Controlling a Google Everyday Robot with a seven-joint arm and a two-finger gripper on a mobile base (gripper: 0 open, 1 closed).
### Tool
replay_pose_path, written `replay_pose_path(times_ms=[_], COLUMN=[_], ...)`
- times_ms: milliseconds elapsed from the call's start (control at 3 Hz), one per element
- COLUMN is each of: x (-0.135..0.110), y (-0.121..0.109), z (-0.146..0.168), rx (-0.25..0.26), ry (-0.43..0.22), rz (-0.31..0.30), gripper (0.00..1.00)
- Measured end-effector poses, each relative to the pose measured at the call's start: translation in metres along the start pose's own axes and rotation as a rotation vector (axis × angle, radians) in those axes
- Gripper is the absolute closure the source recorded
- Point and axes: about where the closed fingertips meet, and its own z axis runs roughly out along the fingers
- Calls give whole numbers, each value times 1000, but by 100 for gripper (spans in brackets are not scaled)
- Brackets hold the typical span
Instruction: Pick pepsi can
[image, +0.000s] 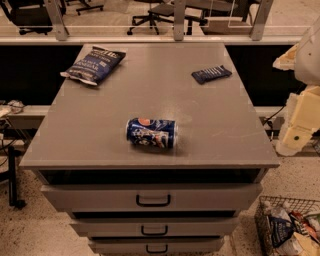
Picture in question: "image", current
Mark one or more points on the snack packets in basket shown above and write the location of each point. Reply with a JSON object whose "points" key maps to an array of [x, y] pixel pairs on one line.
{"points": [[292, 233]]}

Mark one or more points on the middle grey drawer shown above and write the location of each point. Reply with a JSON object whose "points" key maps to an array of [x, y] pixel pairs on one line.
{"points": [[155, 227]]}

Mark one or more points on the blue pepsi can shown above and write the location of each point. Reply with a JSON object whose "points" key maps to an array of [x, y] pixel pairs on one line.
{"points": [[158, 133]]}

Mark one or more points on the grey drawer cabinet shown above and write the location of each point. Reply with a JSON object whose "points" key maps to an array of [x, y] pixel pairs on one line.
{"points": [[82, 139]]}

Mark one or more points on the grey drawer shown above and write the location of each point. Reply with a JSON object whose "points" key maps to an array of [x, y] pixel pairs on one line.
{"points": [[151, 197], [155, 245], [155, 227]]}

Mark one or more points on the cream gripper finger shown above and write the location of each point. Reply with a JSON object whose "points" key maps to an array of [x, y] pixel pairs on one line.
{"points": [[302, 120], [287, 60]]}

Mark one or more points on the black office chair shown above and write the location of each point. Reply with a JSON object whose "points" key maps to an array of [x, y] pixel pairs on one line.
{"points": [[172, 12], [28, 15]]}

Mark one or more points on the top grey drawer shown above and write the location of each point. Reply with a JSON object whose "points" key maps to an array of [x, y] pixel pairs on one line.
{"points": [[151, 197]]}

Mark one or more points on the blue chip bag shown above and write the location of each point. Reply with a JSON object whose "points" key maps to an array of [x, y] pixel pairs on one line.
{"points": [[95, 66]]}

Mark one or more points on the black stand leg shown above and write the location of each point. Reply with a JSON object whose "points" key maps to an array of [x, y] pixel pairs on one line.
{"points": [[14, 201]]}

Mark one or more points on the bottom grey drawer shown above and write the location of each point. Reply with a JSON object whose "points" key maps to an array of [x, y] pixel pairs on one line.
{"points": [[155, 245]]}

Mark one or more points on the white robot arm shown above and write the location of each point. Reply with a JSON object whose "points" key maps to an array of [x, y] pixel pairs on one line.
{"points": [[307, 61]]}

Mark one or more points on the wire basket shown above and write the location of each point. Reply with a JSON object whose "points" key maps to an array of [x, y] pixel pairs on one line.
{"points": [[264, 234]]}

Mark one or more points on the dark blue snack bar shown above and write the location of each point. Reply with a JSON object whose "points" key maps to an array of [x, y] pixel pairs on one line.
{"points": [[209, 74]]}

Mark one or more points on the black office chair left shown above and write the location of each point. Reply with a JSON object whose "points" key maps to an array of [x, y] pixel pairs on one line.
{"points": [[28, 15]]}

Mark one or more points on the black office chair centre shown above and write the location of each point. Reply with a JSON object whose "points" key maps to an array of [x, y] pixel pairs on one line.
{"points": [[172, 12]]}

